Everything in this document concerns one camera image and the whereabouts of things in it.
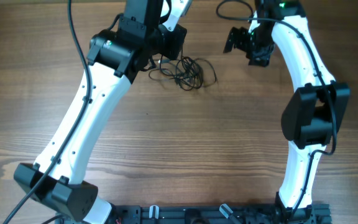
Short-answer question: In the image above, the black USB cable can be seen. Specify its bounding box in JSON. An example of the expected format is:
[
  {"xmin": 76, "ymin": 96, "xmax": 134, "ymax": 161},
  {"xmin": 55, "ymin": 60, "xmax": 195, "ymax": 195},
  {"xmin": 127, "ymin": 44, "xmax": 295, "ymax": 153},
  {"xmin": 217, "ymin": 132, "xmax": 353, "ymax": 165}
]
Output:
[
  {"xmin": 148, "ymin": 55, "xmax": 219, "ymax": 91},
  {"xmin": 157, "ymin": 57, "xmax": 204, "ymax": 91}
]

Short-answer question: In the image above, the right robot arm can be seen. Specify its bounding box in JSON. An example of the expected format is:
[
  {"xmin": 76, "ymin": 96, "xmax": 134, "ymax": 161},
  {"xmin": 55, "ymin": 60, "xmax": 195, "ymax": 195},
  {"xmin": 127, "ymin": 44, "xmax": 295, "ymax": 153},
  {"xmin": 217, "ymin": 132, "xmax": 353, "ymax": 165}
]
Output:
[{"xmin": 224, "ymin": 0, "xmax": 350, "ymax": 223}]

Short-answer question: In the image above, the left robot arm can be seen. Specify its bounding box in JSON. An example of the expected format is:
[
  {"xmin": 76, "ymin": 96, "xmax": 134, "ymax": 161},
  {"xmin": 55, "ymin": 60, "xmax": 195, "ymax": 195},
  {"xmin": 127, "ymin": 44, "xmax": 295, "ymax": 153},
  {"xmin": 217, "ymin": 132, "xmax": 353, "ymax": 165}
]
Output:
[{"xmin": 14, "ymin": 0, "xmax": 191, "ymax": 223}]

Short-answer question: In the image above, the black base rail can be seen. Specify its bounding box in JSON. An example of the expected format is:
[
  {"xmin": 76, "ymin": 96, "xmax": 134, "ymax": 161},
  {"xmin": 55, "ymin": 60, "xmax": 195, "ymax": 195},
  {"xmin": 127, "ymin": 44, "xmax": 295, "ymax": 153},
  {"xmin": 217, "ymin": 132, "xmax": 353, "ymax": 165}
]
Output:
[{"xmin": 108, "ymin": 204, "xmax": 333, "ymax": 224}]

